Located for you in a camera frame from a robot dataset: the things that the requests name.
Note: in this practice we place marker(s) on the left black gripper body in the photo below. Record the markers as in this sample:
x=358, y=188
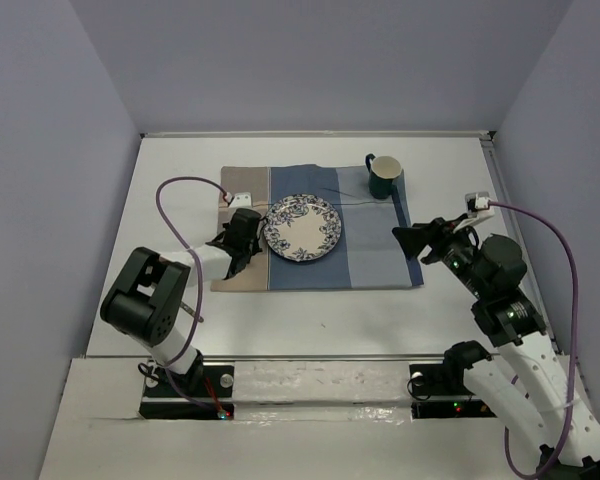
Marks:
x=251, y=248

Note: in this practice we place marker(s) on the blue floral ceramic plate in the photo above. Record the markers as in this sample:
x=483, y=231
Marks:
x=302, y=228

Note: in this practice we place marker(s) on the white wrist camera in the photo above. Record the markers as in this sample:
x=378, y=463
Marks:
x=237, y=200
x=478, y=210

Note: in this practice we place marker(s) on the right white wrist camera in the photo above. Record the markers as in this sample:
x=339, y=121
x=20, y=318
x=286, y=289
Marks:
x=478, y=210

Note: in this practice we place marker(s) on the dark green mug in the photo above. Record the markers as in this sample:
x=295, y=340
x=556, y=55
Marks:
x=383, y=172

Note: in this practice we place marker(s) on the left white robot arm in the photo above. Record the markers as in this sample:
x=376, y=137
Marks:
x=144, y=300

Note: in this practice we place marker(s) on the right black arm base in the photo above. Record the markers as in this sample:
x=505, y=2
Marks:
x=434, y=396

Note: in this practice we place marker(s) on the metal table edge rail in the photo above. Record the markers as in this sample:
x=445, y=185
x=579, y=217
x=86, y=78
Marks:
x=479, y=134

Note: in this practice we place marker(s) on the blue beige cloth placemat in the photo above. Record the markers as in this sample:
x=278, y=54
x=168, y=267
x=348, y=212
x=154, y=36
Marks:
x=367, y=256

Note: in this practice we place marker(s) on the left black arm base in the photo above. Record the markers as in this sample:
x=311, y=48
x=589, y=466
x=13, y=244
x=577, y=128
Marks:
x=202, y=397

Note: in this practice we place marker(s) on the silver knife dark handle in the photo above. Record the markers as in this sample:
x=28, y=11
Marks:
x=191, y=311

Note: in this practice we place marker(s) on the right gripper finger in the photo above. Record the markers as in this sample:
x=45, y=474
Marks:
x=441, y=225
x=413, y=240

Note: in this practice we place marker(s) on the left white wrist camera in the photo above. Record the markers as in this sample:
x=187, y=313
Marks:
x=237, y=200

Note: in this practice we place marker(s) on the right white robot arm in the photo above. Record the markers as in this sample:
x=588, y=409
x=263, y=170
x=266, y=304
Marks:
x=547, y=414

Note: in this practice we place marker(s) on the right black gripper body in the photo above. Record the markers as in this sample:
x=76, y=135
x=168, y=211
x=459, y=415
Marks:
x=458, y=253

